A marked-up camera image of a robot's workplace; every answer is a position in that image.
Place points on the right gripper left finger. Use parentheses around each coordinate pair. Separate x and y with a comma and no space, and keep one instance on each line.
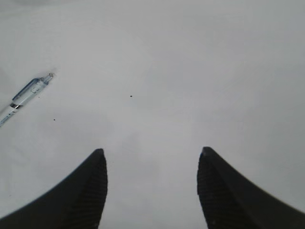
(77,202)

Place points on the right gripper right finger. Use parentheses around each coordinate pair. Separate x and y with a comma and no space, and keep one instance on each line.
(231,201)

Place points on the blue clip pen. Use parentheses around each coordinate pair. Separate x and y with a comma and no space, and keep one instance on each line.
(26,94)

